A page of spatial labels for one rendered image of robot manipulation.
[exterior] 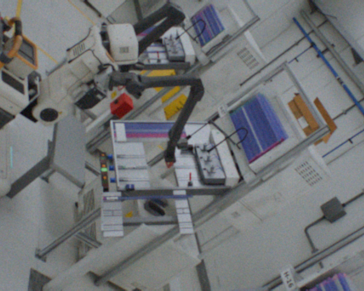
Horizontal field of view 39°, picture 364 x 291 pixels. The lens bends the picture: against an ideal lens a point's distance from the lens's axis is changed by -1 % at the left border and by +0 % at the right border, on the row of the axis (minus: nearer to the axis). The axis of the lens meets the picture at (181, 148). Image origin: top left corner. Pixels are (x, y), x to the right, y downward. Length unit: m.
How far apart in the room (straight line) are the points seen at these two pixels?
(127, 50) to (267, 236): 2.59
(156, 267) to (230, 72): 1.79
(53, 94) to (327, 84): 3.29
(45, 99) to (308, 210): 2.67
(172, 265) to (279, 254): 1.28
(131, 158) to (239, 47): 1.54
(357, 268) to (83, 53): 1.77
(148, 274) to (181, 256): 0.28
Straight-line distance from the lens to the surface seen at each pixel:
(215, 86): 4.51
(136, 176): 3.20
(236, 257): 4.91
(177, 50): 4.40
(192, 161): 3.37
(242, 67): 4.47
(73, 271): 3.13
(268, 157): 3.12
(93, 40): 2.87
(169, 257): 3.64
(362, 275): 2.72
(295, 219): 4.74
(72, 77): 2.91
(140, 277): 3.77
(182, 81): 2.83
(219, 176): 3.21
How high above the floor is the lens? 2.09
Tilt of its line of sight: 18 degrees down
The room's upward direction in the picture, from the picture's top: 54 degrees clockwise
